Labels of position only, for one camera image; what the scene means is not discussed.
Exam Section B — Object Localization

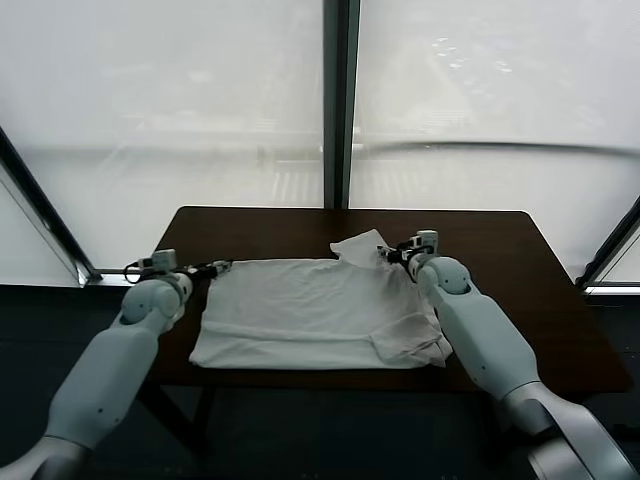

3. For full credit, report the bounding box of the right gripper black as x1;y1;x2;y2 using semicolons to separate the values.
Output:
375;243;420;267

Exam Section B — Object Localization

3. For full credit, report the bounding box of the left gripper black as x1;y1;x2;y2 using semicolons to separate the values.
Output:
183;258;234;284

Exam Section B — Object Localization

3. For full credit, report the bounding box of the white t-shirt with red print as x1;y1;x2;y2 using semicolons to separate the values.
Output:
188;227;454;371

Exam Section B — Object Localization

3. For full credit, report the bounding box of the grey handrail behind glass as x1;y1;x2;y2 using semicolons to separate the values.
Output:
349;141;640;164

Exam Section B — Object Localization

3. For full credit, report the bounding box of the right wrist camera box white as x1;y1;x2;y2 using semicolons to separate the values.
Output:
408;229;440;254

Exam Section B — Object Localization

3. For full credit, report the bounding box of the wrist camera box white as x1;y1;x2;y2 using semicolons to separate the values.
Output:
408;229;440;254
138;249;178;274

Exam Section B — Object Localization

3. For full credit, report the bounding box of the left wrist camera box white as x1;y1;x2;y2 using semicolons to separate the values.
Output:
138;249;178;274

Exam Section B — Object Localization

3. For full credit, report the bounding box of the black left wrist camera cable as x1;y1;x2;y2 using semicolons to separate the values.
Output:
123;258;147;285

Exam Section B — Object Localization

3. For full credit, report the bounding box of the dark vertical window post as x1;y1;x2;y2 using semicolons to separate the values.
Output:
321;0;362;211

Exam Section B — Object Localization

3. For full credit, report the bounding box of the slanted dark window frame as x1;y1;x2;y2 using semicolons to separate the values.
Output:
573;193;640;297

